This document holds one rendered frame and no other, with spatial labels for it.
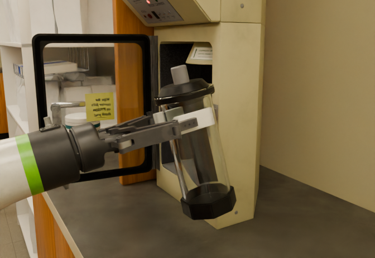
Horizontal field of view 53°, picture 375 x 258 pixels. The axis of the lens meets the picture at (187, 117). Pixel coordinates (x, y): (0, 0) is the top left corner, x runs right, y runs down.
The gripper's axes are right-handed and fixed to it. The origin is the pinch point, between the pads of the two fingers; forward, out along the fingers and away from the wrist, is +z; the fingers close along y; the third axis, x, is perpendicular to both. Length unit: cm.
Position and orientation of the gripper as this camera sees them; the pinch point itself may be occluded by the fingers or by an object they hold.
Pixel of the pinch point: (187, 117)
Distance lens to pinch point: 66.7
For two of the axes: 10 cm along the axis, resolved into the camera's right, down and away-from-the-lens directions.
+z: 8.8, -2.6, 4.0
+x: 2.1, 9.6, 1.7
